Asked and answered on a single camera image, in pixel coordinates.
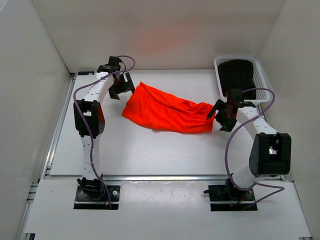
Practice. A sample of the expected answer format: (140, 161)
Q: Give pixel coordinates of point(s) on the orange shorts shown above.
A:
(154, 109)

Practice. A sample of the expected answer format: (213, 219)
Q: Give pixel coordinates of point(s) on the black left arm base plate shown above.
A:
(92, 195)

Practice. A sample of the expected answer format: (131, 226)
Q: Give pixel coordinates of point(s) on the blue label sticker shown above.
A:
(85, 73)

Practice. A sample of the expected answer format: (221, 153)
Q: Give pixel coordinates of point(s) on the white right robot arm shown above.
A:
(270, 152)

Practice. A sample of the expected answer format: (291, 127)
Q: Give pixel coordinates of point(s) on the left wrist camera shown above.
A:
(113, 65)

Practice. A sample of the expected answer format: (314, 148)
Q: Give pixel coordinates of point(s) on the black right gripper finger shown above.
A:
(227, 123)
(218, 106)

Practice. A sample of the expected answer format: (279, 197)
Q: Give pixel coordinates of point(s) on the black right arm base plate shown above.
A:
(227, 198)

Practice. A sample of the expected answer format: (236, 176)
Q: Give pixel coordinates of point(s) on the aluminium table edge rail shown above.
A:
(136, 178)

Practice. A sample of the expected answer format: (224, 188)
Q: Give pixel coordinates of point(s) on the white plastic basket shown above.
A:
(262, 96)

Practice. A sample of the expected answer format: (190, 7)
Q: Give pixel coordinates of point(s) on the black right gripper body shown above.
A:
(224, 112)

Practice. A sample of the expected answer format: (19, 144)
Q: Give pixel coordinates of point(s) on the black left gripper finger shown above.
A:
(114, 92)
(129, 84)

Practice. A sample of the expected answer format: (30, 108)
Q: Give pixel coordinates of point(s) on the black folded shorts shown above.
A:
(236, 74)

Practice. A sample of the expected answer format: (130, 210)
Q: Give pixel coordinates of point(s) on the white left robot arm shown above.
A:
(89, 118)

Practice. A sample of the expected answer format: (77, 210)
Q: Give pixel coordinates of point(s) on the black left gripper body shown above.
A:
(121, 84)

